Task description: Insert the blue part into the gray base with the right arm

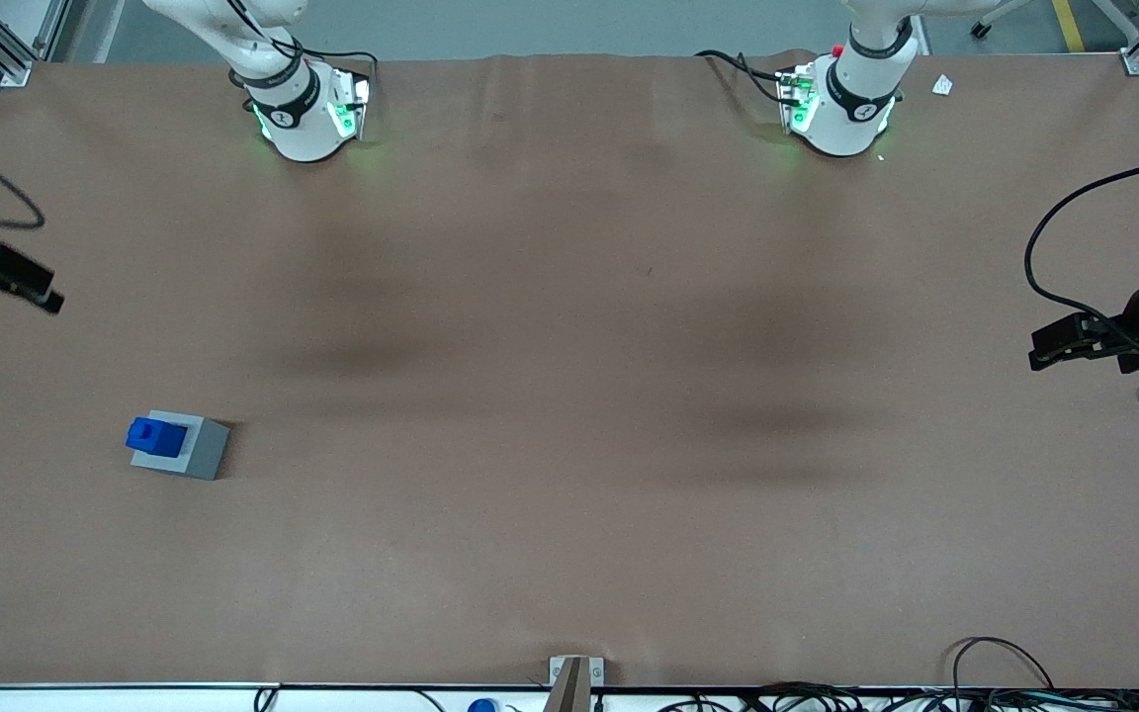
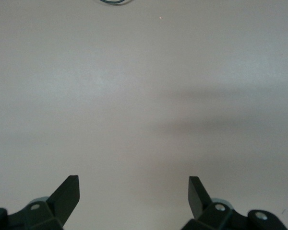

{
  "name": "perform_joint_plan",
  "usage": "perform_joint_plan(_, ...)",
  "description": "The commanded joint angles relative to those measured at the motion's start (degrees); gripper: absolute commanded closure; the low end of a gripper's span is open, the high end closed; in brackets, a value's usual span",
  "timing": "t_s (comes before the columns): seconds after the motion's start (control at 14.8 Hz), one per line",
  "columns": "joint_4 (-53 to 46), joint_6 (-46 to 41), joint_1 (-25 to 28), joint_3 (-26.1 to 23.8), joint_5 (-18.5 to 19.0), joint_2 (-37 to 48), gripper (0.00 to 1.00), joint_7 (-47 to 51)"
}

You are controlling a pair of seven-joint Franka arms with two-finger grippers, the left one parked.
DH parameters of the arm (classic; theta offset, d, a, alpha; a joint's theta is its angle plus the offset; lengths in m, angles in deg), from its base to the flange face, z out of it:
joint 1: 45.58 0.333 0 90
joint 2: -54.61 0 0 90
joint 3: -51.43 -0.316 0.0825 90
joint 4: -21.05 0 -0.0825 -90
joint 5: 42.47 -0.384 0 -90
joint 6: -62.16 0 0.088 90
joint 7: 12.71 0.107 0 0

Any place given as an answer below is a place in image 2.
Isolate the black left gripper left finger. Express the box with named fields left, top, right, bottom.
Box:
left=0, top=175, right=81, bottom=230

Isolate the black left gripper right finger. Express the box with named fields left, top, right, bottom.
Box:
left=181, top=176, right=288, bottom=230

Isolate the black cable loop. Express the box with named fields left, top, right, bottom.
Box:
left=97, top=0, right=133, bottom=5

